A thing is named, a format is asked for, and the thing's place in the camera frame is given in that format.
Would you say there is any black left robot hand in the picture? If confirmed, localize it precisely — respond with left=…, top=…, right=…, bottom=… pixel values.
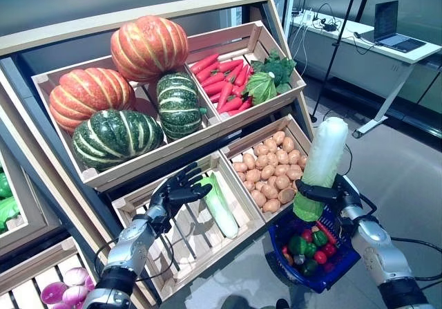
left=148, top=162, right=213, bottom=218

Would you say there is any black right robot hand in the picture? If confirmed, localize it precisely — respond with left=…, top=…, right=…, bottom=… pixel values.
left=295, top=174, right=363, bottom=217

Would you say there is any green white napa cabbage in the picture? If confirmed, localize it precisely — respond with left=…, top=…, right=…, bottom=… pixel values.
left=292, top=117, right=349, bottom=223
left=198, top=172, right=240, bottom=240

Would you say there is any blue plastic shopping basket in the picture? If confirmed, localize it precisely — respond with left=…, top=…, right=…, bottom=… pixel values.
left=268, top=201, right=362, bottom=294

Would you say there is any red orange carrot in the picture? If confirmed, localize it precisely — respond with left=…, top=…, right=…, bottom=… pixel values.
left=218, top=96, right=244, bottom=113
left=198, top=71, right=225, bottom=86
left=217, top=59, right=244, bottom=72
left=218, top=82, right=235, bottom=111
left=190, top=53, right=220, bottom=74
left=233, top=63, right=250, bottom=87
left=316, top=221, right=338, bottom=246
left=203, top=79, right=227, bottom=95
left=195, top=63, right=220, bottom=80

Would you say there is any green striped pumpkin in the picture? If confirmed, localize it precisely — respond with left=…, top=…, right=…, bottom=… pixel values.
left=71, top=109, right=165, bottom=172
left=155, top=72, right=208, bottom=140

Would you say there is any orange striped pumpkin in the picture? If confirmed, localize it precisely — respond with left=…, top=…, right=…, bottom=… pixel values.
left=110, top=15, right=190, bottom=83
left=48, top=67, right=136, bottom=133

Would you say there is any white desk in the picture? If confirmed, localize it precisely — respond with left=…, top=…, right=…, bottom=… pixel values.
left=289, top=11, right=442, bottom=138

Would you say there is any light green cabbage head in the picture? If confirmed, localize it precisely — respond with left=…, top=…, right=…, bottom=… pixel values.
left=245, top=72, right=278, bottom=105

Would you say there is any dark green leafy vegetable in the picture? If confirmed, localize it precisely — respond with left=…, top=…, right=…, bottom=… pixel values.
left=250, top=49, right=297, bottom=94

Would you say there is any black slanted stand pole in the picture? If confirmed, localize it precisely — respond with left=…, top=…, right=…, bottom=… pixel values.
left=309, top=0, right=442, bottom=123

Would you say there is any dark open laptop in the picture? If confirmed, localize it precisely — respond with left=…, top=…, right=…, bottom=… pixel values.
left=358, top=0, right=429, bottom=53

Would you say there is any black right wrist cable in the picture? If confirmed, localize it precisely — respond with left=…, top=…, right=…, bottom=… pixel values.
left=389, top=236, right=442, bottom=282

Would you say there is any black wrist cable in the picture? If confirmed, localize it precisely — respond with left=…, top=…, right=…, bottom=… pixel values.
left=93, top=234, right=180, bottom=283
left=389, top=236, right=442, bottom=282

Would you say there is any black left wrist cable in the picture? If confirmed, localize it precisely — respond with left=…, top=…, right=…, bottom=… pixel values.
left=93, top=234, right=180, bottom=283

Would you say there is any wooden display shelf frame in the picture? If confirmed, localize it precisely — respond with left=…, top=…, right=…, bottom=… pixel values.
left=0, top=0, right=315, bottom=309
left=0, top=115, right=70, bottom=265

